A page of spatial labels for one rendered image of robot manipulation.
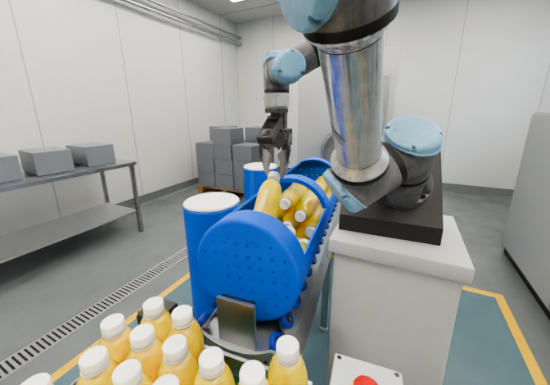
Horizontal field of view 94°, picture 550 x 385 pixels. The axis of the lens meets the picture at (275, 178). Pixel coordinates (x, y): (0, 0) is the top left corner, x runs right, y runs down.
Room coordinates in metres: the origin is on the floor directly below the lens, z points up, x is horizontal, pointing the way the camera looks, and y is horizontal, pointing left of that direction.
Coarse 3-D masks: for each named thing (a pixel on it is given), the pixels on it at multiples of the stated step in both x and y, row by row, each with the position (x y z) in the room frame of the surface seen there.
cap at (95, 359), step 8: (88, 352) 0.34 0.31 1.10; (96, 352) 0.34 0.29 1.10; (104, 352) 0.34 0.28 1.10; (80, 360) 0.32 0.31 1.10; (88, 360) 0.32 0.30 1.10; (96, 360) 0.32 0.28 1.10; (104, 360) 0.33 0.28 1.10; (80, 368) 0.31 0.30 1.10; (88, 368) 0.31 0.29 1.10; (96, 368) 0.32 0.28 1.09
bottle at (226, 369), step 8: (224, 368) 0.33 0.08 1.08; (200, 376) 0.32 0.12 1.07; (216, 376) 0.31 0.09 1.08; (224, 376) 0.32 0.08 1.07; (232, 376) 0.33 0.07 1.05; (200, 384) 0.31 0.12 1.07; (208, 384) 0.31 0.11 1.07; (216, 384) 0.31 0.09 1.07; (224, 384) 0.31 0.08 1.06; (232, 384) 0.32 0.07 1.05
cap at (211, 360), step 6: (210, 348) 0.34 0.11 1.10; (216, 348) 0.34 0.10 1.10; (204, 354) 0.33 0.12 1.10; (210, 354) 0.33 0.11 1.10; (216, 354) 0.33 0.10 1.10; (222, 354) 0.33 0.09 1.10; (204, 360) 0.32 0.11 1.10; (210, 360) 0.32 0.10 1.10; (216, 360) 0.32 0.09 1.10; (222, 360) 0.32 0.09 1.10; (204, 366) 0.31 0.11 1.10; (210, 366) 0.31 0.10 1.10; (216, 366) 0.31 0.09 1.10; (222, 366) 0.32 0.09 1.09; (204, 372) 0.31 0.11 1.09; (210, 372) 0.31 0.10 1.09; (216, 372) 0.31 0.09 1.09
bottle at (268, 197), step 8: (272, 176) 0.77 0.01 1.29; (264, 184) 0.74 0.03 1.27; (272, 184) 0.73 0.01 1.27; (264, 192) 0.71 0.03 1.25; (272, 192) 0.71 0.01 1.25; (280, 192) 0.73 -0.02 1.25; (256, 200) 0.71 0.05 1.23; (264, 200) 0.70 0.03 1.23; (272, 200) 0.70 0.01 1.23; (280, 200) 0.73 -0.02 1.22; (256, 208) 0.69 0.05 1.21; (264, 208) 0.68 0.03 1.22; (272, 208) 0.69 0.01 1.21
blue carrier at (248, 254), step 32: (320, 160) 1.32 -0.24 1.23; (320, 192) 0.91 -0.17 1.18; (224, 224) 0.58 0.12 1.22; (256, 224) 0.55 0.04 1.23; (320, 224) 0.76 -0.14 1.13; (224, 256) 0.58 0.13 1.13; (256, 256) 0.55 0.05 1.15; (288, 256) 0.52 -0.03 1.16; (224, 288) 0.58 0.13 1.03; (256, 288) 0.55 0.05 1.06; (288, 288) 0.52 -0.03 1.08; (256, 320) 0.55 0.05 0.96
